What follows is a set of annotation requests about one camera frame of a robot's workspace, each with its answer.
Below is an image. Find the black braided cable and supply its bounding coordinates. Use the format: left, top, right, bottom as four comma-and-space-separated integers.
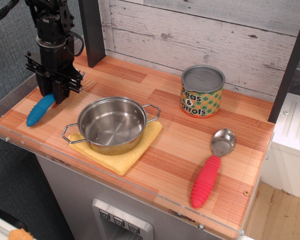
0, 0, 20, 27

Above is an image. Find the blue handled fork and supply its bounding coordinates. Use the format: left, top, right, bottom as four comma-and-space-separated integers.
26, 92, 56, 127

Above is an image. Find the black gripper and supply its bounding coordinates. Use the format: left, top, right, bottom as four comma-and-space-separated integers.
25, 41, 83, 104

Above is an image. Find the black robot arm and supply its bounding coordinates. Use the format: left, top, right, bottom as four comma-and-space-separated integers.
25, 0, 83, 104

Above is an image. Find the orange object bottom left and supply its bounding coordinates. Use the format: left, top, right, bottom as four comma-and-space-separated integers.
8, 228, 34, 240

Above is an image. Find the stainless steel pot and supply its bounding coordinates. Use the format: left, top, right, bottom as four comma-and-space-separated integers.
62, 96, 161, 156

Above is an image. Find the black vertical post right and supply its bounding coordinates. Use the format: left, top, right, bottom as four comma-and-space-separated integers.
267, 0, 300, 124

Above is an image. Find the black vertical post left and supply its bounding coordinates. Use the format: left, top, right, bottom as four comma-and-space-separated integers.
78, 0, 106, 68

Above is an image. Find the silver button panel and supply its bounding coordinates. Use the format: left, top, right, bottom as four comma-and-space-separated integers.
92, 198, 154, 240

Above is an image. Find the peas and carrots can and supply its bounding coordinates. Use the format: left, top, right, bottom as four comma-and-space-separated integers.
180, 64, 226, 118

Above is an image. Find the black vertical post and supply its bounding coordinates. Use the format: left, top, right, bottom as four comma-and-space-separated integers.
78, 0, 106, 68
267, 0, 300, 124

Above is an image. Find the grey toy cabinet front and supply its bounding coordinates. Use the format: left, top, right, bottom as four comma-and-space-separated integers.
37, 155, 245, 240

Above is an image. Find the white toy sink unit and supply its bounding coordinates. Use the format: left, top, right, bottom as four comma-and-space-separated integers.
260, 93, 300, 198

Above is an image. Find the yellow folded cloth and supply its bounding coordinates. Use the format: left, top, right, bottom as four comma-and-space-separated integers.
68, 121, 163, 176

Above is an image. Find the red handled spoon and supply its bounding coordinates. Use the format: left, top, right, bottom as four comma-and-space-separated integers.
190, 128, 235, 209

